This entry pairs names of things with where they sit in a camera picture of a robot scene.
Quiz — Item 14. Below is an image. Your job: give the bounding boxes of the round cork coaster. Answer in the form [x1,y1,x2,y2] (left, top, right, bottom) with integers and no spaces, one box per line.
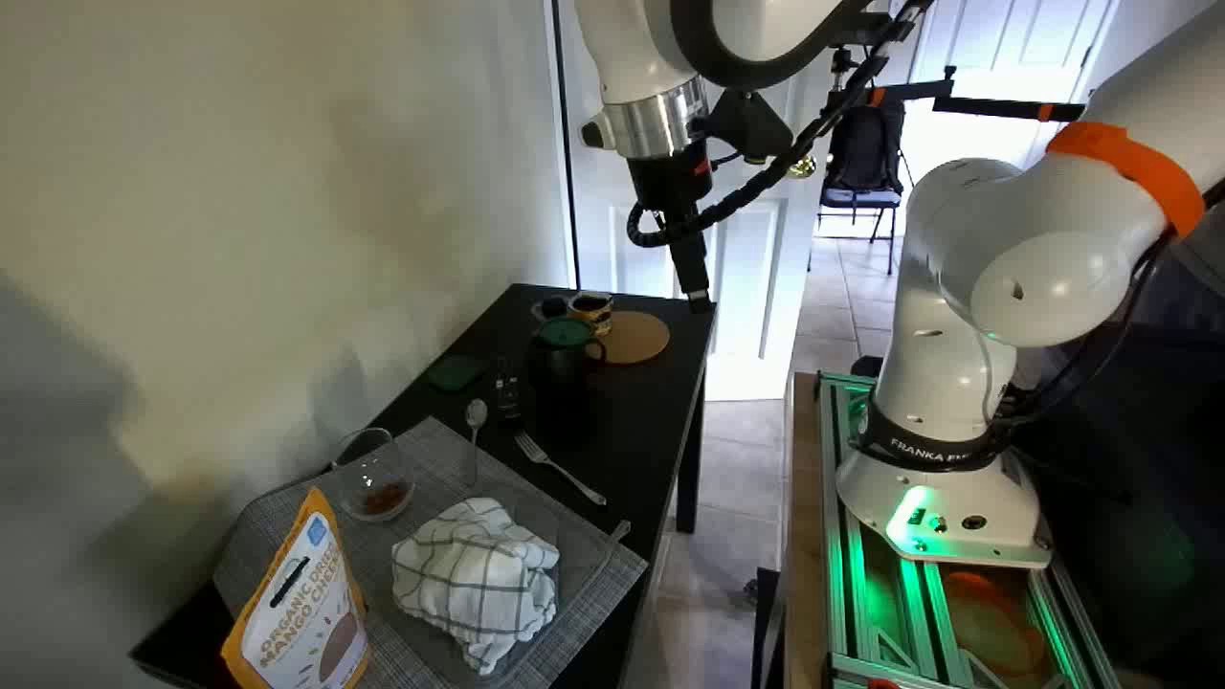
[595,305,673,370]

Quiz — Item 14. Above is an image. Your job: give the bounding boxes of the black backpack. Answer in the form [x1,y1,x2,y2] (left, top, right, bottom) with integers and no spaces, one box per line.
[824,93,907,197]

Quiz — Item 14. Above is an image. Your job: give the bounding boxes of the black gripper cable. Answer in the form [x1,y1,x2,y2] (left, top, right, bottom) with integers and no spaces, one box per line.
[623,0,935,254]

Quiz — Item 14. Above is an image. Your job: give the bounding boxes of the orange snack packet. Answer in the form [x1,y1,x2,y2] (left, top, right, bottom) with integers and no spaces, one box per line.
[220,485,375,689]

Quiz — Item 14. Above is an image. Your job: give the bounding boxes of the white checkered cloth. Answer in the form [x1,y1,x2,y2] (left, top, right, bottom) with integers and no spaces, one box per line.
[388,495,568,681]

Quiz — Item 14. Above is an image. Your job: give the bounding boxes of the dark green mug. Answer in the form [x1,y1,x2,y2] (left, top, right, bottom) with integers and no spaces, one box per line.
[530,313,610,425]

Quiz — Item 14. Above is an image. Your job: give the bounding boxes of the small brown cup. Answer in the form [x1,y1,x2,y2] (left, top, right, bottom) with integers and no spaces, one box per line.
[341,470,417,527]

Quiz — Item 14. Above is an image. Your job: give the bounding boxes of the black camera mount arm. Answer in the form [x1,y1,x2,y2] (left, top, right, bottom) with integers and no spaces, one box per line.
[828,13,1089,128]

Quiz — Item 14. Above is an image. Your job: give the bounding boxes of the silver spoon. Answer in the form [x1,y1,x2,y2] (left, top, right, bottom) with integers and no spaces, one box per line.
[459,394,494,450]

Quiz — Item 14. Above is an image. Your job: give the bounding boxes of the white panel door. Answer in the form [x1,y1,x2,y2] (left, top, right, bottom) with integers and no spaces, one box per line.
[553,0,836,407]

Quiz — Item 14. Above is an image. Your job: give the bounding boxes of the green lit metal frame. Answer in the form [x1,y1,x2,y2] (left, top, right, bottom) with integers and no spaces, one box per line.
[817,370,1127,689]

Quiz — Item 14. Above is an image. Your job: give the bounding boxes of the wooden board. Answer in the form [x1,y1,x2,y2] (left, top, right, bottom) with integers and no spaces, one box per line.
[776,370,836,689]

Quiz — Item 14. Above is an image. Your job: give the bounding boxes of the silver fork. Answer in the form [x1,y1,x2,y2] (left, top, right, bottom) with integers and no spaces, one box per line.
[514,430,613,509]

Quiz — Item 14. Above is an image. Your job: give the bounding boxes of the orange disc under frame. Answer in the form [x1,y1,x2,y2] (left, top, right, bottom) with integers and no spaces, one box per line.
[943,565,1057,681]

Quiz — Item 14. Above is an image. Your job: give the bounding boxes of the small black remote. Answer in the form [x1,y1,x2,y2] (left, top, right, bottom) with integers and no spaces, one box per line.
[491,370,530,430]

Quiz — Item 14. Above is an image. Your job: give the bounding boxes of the yellow patterned cup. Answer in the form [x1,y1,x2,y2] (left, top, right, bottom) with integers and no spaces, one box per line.
[568,286,620,330]

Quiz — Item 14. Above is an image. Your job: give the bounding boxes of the blue folding chair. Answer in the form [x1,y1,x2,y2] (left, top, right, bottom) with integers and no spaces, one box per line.
[817,184,904,278]

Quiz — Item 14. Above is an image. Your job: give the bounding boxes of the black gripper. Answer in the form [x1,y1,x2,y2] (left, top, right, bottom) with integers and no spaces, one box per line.
[627,144,715,305]

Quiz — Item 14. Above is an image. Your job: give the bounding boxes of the grey grid mat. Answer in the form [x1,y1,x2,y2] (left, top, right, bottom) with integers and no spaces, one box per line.
[208,412,650,689]

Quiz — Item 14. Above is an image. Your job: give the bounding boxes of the black table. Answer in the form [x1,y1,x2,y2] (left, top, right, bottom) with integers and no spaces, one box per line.
[125,278,720,689]

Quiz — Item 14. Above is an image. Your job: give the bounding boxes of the green round lid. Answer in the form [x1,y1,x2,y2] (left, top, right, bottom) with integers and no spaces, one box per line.
[421,356,486,394]

